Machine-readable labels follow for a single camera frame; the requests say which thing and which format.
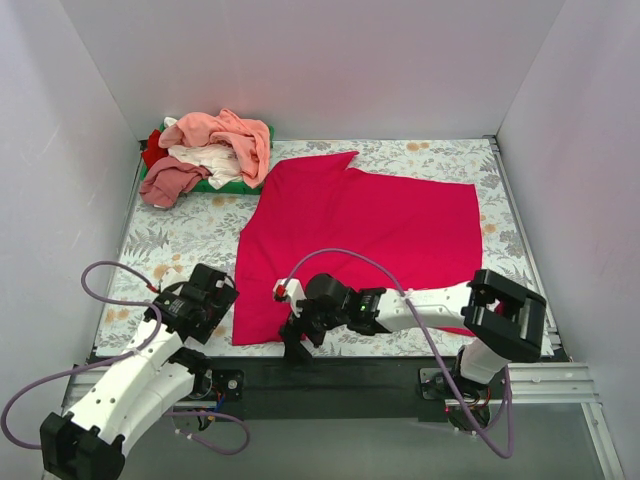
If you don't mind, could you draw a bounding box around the magenta t shirt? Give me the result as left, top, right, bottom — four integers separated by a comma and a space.
232, 151, 483, 346

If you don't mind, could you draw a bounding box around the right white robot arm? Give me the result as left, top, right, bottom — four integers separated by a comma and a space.
274, 269, 546, 398

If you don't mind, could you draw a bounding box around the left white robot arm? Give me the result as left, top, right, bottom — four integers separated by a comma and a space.
40, 264, 243, 479

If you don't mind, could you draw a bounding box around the green plastic basket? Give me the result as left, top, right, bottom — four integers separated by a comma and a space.
138, 124, 275, 195

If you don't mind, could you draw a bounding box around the white t shirt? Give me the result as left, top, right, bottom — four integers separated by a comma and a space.
168, 144, 242, 189

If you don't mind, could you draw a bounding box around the red t shirt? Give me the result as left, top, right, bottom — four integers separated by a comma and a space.
141, 129, 168, 170

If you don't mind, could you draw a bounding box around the salmon pink t shirt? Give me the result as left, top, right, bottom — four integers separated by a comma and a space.
158, 108, 271, 188

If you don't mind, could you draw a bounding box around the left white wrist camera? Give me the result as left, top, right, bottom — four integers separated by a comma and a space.
157, 268, 188, 293

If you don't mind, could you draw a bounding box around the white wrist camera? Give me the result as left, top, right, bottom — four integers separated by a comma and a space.
273, 279, 306, 317
157, 268, 188, 293

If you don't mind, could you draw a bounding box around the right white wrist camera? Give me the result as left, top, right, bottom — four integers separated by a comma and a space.
273, 279, 306, 317

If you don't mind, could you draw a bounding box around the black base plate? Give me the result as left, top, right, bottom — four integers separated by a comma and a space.
153, 355, 506, 426

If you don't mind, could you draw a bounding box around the aluminium frame rail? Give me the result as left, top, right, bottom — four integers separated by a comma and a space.
42, 362, 626, 480

